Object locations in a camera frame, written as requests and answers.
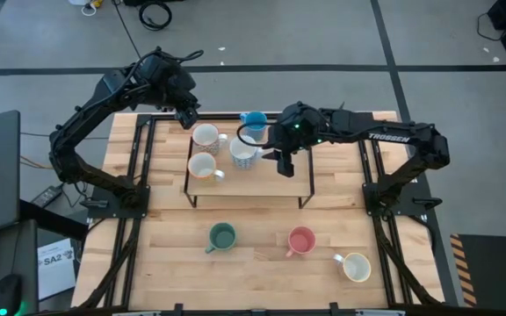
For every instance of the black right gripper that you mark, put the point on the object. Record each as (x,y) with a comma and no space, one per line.
(286,141)

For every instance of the black mat hazard stripes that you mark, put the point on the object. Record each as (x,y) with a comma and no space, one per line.
(494,267)

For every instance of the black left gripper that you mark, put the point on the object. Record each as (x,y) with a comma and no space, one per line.
(176,85)

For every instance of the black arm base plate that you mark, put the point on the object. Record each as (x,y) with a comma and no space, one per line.
(143,213)
(406,193)

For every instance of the black stand beam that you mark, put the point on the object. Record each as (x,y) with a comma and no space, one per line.
(59,224)

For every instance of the white mug blue tile pattern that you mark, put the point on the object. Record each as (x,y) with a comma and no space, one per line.
(242,149)

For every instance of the light blue mug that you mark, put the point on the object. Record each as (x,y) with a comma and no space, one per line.
(255,120)

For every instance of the green faceted mug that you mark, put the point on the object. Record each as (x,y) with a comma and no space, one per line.
(223,238)

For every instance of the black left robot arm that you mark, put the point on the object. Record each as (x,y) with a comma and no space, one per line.
(86,109)

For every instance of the black aluminium table frame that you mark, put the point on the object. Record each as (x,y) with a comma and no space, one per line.
(362,162)

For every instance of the white mug small coloured speckles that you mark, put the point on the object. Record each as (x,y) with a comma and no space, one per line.
(204,135)

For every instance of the pink faceted mug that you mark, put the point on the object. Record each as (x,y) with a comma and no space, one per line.
(301,241)

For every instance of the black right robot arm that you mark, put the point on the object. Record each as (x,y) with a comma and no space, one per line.
(354,125)

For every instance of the wooden shelf black metal legs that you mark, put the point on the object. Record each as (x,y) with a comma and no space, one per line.
(253,184)

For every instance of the white mug orange leaf pattern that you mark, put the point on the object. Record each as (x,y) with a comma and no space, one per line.
(357,267)

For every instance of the yellow plug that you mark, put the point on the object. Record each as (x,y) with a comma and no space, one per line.
(97,3)

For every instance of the black computer mouse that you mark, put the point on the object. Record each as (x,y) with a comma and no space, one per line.
(8,292)

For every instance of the grey desk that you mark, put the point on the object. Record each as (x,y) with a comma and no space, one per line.
(11,254)

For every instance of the white power adapter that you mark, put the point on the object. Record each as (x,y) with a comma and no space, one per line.
(77,2)

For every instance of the black power brick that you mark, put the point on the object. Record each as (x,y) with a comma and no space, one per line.
(46,196)

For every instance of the white mug yellow dots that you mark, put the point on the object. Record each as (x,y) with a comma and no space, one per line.
(201,166)

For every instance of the white printed paper sheet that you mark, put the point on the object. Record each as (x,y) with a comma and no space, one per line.
(55,276)

